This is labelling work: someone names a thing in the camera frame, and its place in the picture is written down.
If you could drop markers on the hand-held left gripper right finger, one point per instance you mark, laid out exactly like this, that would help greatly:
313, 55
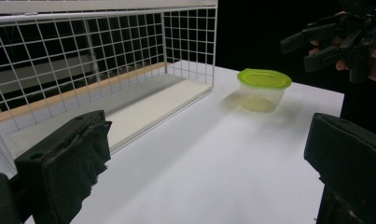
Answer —
350, 155

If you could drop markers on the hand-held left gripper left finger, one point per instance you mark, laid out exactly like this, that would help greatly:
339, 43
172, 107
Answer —
67, 161

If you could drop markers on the clear container with green lid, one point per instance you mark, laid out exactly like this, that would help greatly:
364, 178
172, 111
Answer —
263, 88

